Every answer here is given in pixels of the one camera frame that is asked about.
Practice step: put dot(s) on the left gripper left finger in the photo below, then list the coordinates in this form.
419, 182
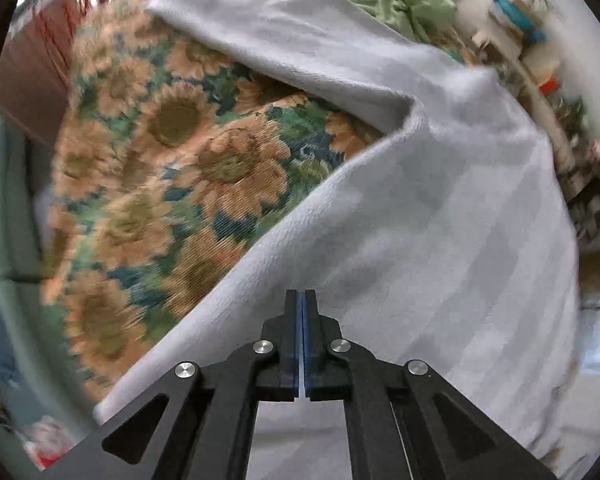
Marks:
195, 422

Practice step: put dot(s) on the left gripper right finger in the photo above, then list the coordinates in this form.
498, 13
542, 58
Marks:
404, 421

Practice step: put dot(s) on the grey knit sweater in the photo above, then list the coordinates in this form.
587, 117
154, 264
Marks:
446, 240

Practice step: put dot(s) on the sunflower pattern bed cover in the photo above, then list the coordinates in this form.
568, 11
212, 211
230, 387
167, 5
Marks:
171, 161

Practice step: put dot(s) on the low wooden shelf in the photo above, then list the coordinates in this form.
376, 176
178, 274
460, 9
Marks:
532, 73

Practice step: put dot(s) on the red patterned bag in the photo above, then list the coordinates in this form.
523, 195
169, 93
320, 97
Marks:
35, 67

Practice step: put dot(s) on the teal basin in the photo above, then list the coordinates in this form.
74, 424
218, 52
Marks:
509, 15

